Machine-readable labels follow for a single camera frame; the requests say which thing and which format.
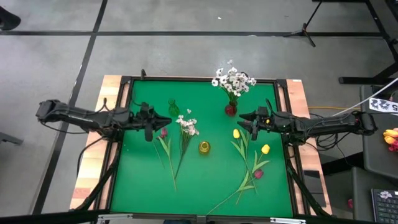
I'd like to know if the black desk frame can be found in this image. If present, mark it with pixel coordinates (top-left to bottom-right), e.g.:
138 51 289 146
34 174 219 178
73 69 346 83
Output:
312 0 398 86

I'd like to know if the black tripod stand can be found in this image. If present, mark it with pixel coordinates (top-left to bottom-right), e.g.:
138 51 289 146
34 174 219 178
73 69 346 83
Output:
282 1 324 48

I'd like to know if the black cable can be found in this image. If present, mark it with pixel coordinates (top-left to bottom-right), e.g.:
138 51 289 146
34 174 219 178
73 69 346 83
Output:
76 136 106 178

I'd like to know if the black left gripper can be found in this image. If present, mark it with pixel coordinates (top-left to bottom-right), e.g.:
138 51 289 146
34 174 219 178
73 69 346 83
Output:
133 102 172 142

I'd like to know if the red glass vase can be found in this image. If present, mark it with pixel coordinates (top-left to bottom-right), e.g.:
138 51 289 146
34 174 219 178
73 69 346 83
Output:
224 102 238 118

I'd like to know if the orange red flower bunch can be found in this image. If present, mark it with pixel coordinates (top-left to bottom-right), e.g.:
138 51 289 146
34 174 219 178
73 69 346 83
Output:
382 128 398 153

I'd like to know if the yellow cable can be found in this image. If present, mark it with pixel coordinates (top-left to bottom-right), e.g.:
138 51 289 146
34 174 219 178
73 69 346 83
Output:
307 106 345 111

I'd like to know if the silver bracket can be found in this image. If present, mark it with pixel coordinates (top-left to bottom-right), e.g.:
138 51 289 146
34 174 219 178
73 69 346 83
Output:
96 213 134 223
269 217 307 224

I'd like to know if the white printed tag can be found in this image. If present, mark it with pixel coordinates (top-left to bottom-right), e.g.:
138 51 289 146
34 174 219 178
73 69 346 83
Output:
369 97 398 113

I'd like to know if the black rounded object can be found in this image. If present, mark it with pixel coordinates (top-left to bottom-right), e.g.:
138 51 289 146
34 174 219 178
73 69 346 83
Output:
0 6 22 31

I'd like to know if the yellow glass jar vase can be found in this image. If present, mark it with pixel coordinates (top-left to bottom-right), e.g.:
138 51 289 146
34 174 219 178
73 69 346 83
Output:
198 140 212 156

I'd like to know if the black bar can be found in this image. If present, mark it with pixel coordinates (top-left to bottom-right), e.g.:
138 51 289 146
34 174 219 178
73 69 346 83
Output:
0 210 109 224

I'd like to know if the black keyboard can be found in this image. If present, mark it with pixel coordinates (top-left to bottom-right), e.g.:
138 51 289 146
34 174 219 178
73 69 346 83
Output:
371 189 398 224

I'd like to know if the white cable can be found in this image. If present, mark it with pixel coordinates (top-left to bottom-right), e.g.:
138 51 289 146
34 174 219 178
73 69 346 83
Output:
326 77 398 121

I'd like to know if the grey side table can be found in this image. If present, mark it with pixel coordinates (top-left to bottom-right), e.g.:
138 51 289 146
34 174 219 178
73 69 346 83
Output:
360 83 398 180

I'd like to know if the black flat panel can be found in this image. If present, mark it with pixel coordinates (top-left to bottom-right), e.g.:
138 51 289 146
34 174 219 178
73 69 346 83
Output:
303 169 327 208

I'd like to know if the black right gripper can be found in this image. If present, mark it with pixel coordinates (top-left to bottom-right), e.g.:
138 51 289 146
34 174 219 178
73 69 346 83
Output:
237 106 276 141

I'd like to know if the green table mat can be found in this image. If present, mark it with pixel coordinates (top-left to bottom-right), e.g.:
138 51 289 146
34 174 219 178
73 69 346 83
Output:
110 80 295 218

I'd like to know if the green glass vase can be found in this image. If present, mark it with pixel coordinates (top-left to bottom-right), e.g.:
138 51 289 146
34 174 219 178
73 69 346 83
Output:
168 98 180 118

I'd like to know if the black support strut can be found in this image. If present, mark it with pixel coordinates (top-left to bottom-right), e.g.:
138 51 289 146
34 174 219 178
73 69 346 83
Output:
74 149 121 212
287 161 330 217

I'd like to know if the grey table foot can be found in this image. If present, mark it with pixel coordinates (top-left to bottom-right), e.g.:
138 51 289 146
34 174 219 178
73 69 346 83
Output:
0 132 24 146

